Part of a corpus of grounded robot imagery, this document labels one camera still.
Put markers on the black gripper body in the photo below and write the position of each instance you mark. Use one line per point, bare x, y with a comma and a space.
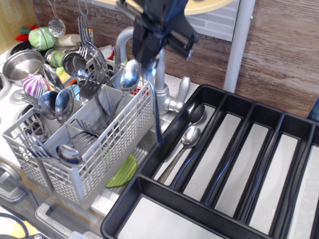
160, 13

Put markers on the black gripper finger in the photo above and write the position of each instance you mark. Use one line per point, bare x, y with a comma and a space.
149, 38
181, 44

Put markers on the small steel spoon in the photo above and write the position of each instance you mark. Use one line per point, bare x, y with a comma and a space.
149, 73

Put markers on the large upright steel spoon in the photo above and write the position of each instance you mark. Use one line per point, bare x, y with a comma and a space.
129, 79

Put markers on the dark spoon in tray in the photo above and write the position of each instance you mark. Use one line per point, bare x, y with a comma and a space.
196, 116

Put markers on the steel spoon in tray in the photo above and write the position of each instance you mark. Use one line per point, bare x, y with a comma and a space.
189, 139

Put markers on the black cutlery tray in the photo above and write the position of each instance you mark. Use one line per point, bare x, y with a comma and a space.
254, 174

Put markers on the grey plastic cutlery basket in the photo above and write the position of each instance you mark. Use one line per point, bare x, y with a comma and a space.
79, 186

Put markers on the front steel spoon in basket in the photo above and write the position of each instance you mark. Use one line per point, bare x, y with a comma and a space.
69, 156

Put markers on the steel forks at basket corner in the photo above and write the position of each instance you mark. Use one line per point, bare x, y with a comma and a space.
34, 145

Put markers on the upright steel fork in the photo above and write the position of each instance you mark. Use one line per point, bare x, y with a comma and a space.
117, 58

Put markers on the light wooden shelf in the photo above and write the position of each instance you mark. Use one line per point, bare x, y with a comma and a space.
193, 7

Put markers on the silver faucet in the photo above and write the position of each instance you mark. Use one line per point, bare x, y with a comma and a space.
166, 102

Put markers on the hanging steel strainer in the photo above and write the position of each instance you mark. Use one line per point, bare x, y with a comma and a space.
56, 26

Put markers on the green toy cabbage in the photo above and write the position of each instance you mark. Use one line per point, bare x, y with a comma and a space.
41, 38

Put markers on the purple toy onion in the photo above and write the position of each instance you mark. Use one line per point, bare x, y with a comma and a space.
32, 83

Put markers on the steel pot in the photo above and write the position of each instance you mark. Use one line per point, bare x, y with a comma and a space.
21, 65

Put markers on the green plate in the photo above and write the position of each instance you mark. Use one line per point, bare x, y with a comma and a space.
124, 174

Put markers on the white metal post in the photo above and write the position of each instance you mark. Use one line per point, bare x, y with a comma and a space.
243, 21

